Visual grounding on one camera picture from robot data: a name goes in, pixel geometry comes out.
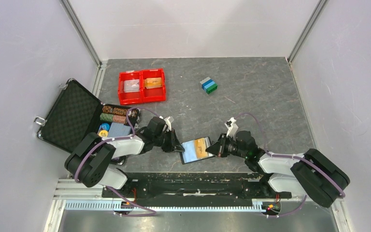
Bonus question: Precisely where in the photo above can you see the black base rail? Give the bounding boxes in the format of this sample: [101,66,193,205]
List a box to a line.
[118,173,292,207]

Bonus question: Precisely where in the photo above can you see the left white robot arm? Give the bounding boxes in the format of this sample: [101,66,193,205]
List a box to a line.
[65,116,185,197]

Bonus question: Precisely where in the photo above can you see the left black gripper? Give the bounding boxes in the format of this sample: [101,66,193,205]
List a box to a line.
[153,128,185,153]

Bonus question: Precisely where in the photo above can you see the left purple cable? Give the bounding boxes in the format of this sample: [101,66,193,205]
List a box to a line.
[74,107,160,218]

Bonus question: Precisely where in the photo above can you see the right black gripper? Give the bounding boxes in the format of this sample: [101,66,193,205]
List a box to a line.
[205,133,247,159]

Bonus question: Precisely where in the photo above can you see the silver cards in bin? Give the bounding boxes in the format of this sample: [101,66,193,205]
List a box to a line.
[123,79,140,93]

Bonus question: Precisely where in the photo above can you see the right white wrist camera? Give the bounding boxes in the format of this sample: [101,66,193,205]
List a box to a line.
[225,117,239,138]

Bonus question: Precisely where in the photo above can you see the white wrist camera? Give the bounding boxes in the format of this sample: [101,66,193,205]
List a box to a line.
[159,116,174,132]
[225,117,239,138]

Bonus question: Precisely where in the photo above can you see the gold cards in bin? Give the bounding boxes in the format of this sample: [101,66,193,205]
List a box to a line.
[144,77,162,89]

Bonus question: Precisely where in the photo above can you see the left red bin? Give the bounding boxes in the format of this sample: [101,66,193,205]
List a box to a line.
[117,71,142,105]

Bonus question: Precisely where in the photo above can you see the right red bin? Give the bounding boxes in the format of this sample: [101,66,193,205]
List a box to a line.
[141,68,166,103]

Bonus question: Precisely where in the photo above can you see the red bin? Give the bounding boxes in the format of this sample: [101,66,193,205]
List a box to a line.
[141,68,166,103]
[117,71,142,105]

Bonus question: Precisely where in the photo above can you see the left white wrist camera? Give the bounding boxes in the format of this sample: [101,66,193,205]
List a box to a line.
[159,116,174,132]

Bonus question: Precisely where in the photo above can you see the blue playing card deck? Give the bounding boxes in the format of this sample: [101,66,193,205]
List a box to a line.
[108,122,131,137]

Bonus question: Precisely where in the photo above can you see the grey blue green block stack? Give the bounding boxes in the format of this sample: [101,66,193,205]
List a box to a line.
[200,77,218,94]

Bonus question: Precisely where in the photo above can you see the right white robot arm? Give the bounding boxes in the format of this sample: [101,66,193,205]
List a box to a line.
[206,130,350,208]

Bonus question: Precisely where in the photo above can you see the black poker chip case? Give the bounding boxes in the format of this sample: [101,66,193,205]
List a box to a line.
[37,78,141,153]

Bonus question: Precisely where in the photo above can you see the aluminium toothed rail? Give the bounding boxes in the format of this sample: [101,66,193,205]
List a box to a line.
[64,200,268,213]

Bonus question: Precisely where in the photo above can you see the purple cable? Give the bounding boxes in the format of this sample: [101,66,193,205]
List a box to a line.
[235,112,346,218]
[74,107,160,218]

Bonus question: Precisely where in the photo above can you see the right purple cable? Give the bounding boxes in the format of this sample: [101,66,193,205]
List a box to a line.
[235,112,346,218]

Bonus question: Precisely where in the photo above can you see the yellow dealer chip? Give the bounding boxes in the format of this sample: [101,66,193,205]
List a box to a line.
[98,130,108,138]

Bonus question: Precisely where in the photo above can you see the blue round chip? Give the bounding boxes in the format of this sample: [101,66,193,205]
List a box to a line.
[99,123,110,131]

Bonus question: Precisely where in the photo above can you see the orange brown chip roll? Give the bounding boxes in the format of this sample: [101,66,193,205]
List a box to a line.
[102,105,140,118]

